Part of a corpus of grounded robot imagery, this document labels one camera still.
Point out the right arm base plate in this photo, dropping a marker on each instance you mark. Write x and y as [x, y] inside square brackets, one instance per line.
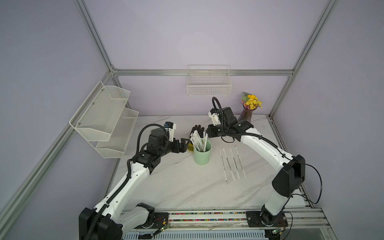
[258, 219]

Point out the purple glass vase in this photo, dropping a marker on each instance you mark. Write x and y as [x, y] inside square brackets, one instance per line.
[246, 114]

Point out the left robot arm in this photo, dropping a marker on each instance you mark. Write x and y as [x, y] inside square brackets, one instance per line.
[106, 221]

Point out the yellow flower bouquet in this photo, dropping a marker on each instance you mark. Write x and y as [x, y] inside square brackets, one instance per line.
[251, 102]

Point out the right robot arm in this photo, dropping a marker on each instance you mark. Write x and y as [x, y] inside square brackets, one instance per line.
[291, 170]

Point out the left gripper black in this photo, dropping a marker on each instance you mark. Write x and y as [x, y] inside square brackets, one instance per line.
[182, 148]

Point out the aluminium front rail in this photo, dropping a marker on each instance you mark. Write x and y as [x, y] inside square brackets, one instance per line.
[299, 218]

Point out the bundle of wrapped straws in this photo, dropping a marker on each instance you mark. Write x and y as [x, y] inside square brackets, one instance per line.
[199, 143]

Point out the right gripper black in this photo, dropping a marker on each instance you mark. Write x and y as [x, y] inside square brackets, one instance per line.
[211, 133]

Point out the green storage cup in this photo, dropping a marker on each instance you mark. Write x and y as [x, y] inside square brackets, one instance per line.
[202, 158]

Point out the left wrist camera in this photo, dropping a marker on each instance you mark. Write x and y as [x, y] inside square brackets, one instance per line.
[170, 128]

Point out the white two-tier mesh shelf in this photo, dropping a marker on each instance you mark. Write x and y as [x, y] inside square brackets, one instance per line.
[105, 121]

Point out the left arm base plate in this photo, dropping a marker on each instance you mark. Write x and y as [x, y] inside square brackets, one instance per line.
[155, 221]

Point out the white wire wall basket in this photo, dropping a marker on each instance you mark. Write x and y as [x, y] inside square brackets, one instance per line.
[209, 80]

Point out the black yellow work glove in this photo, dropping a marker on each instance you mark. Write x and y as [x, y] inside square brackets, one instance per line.
[200, 131]

